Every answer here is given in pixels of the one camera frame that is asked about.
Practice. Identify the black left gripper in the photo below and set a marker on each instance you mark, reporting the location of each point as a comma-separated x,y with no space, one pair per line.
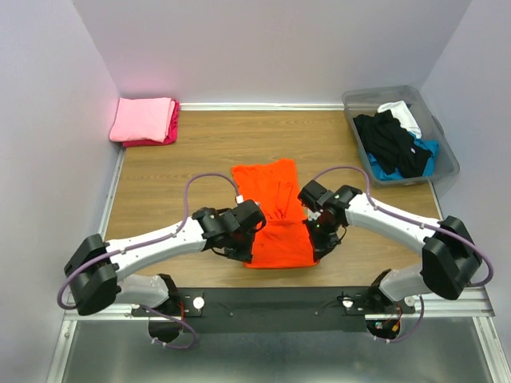
244,254

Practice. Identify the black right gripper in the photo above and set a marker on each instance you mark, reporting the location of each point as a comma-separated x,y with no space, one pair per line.
322,246

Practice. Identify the orange t shirt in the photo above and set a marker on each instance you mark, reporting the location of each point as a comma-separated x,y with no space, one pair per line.
284,241

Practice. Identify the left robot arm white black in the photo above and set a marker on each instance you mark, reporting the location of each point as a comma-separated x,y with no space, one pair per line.
97,268

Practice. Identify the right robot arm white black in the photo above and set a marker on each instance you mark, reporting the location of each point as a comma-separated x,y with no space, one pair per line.
448,260

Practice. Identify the blue shirt in bin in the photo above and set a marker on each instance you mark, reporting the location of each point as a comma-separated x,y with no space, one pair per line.
431,145

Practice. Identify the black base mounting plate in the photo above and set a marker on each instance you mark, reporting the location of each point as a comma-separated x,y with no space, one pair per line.
279,309

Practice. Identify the black shirt in bin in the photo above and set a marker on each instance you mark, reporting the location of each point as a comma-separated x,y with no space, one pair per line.
393,147

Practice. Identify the clear plastic bin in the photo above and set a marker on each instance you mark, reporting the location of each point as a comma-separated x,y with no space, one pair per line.
366,101

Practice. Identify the folded magenta shirt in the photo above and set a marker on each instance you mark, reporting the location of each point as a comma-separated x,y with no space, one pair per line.
173,122

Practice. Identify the white shirt in bin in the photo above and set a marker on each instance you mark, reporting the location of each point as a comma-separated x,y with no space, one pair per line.
402,113

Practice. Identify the folded light pink shirt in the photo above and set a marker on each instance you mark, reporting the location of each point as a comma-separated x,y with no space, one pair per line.
142,119

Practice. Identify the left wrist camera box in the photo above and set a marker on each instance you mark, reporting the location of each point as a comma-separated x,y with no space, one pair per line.
249,216

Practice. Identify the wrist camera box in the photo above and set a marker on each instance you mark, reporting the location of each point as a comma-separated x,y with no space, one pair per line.
249,216
313,196

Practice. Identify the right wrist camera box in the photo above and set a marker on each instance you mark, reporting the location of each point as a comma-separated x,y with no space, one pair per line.
313,196

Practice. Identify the aluminium front rail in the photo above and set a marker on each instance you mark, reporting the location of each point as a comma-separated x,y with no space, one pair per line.
473,302

